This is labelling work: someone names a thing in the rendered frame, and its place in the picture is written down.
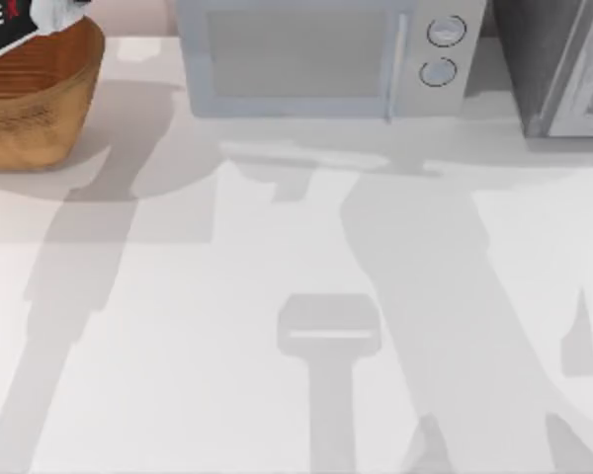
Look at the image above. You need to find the microwave door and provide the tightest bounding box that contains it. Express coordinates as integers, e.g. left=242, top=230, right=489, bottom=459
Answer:
left=171, top=0, right=410, bottom=122

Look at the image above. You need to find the brown wicker basket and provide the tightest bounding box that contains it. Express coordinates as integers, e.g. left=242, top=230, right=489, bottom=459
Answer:
left=0, top=16, right=106, bottom=173

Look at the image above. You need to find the microwave door handle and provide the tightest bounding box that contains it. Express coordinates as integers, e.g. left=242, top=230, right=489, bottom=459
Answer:
left=385, top=13, right=408, bottom=124

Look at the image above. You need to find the round microwave knob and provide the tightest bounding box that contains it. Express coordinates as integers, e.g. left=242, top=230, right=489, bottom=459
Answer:
left=418, top=55, right=459, bottom=89
left=426, top=14, right=468, bottom=48

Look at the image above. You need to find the pale microwave oven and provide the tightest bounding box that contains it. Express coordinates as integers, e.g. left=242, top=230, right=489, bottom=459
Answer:
left=170, top=0, right=488, bottom=123

